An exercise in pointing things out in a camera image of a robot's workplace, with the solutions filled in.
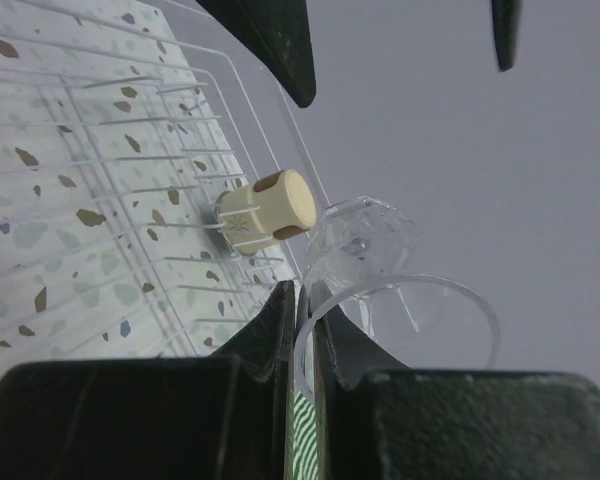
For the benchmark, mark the cream steel-lined cup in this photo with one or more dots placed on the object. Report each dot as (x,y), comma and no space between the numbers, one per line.
(273,209)

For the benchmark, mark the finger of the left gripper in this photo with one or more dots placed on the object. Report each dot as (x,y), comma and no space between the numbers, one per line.
(277,32)
(505,16)

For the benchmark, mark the clear glass cup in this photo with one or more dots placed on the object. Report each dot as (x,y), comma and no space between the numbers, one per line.
(367,264)

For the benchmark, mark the white wire dish rack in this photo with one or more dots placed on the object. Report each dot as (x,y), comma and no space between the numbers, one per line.
(122,125)

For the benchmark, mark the green striped cloth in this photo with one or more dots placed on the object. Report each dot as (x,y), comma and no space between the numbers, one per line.
(305,447)

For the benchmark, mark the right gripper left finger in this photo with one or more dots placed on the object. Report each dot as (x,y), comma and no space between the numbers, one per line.
(224,416)

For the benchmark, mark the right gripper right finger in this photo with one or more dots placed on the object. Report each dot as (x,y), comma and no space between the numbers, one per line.
(378,419)

